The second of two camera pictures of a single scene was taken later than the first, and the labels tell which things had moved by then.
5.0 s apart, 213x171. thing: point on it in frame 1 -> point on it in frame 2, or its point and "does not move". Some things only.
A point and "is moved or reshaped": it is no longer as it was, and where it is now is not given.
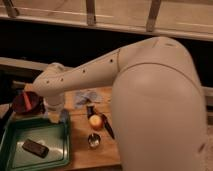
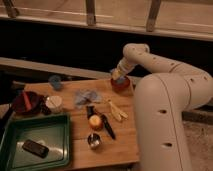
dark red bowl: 28,102 does not move
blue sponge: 64,116 is moved or reshaped
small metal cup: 94,139 does not move
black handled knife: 107,125 does not move
